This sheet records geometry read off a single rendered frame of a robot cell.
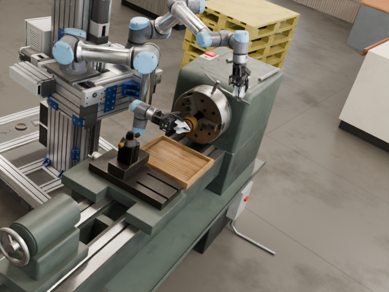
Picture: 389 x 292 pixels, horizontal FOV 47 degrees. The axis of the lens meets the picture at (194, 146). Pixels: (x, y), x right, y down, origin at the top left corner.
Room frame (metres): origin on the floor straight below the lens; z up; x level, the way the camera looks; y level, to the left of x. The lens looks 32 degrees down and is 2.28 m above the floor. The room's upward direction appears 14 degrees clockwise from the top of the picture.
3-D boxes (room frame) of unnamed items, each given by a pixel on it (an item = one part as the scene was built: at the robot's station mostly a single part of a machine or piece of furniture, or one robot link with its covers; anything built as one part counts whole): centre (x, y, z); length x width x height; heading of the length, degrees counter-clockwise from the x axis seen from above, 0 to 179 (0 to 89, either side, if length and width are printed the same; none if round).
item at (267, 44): (5.56, -0.24, 0.45); 1.28 x 0.88 x 0.91; 149
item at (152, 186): (1.71, 0.24, 0.95); 0.43 x 0.18 x 0.04; 68
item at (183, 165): (2.03, 0.10, 0.89); 0.36 x 0.30 x 0.04; 68
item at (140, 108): (2.16, 0.33, 1.08); 0.11 x 0.08 x 0.09; 67
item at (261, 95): (2.64, -0.13, 1.06); 0.59 x 0.48 x 0.39; 158
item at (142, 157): (1.76, 0.29, 1.00); 0.20 x 0.10 x 0.05; 158
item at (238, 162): (2.63, -0.13, 0.43); 0.60 x 0.48 x 0.86; 158
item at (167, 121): (2.09, 0.19, 1.08); 0.12 x 0.09 x 0.08; 67
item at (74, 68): (2.27, 0.77, 1.21); 0.15 x 0.15 x 0.10
